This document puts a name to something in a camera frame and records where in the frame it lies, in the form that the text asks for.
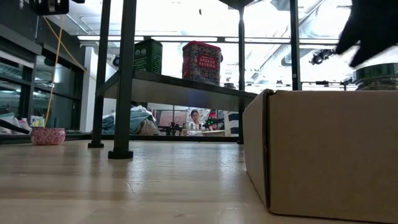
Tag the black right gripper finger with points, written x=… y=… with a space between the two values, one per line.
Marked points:
x=354 y=28
x=382 y=28

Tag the oregano glass jar green lid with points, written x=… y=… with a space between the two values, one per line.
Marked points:
x=376 y=73

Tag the small black box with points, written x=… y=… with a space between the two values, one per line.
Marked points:
x=149 y=57

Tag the red smoked paprika tin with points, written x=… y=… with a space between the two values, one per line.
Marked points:
x=201 y=62

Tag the black background robot arm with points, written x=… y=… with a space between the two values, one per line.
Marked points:
x=171 y=128

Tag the three-tier wood metal shelf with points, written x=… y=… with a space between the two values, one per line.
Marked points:
x=124 y=93

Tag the brown cardboard box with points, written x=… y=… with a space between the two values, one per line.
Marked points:
x=326 y=155

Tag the teal blanket pile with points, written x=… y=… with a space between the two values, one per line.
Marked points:
x=136 y=119

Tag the navy white striped cloth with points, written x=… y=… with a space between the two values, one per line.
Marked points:
x=232 y=124

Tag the person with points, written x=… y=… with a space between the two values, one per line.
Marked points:
x=195 y=116

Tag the black aluminium table frame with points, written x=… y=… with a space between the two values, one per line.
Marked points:
x=155 y=138

